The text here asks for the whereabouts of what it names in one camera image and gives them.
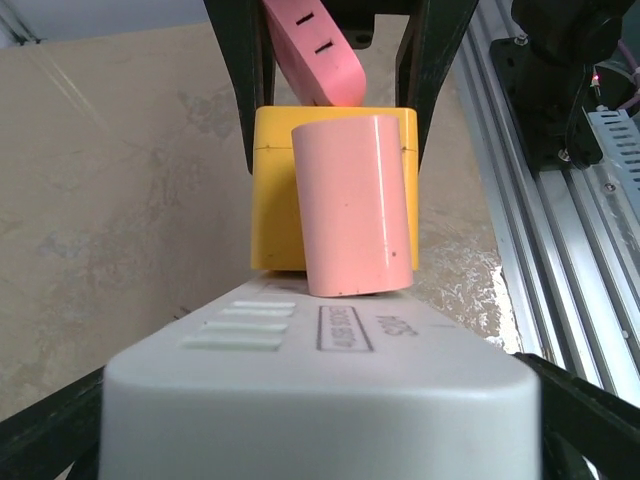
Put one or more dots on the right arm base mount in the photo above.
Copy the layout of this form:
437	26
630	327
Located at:
546	100

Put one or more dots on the light blue cable duct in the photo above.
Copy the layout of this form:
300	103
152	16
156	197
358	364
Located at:
619	138

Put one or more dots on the light pink plug adapter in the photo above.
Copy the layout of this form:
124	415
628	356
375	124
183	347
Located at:
352	202

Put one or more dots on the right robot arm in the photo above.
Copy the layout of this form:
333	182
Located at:
571	32

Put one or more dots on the yellow cube socket adapter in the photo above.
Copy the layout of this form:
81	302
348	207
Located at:
276	233

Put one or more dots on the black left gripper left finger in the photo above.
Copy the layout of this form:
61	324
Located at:
59	433

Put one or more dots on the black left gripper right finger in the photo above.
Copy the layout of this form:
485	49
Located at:
583	425

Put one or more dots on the aluminium rail frame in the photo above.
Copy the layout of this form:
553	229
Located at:
569	239

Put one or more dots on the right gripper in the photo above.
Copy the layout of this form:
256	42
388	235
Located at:
428	46

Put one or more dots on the white power strip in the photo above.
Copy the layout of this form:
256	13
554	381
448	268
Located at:
269	382

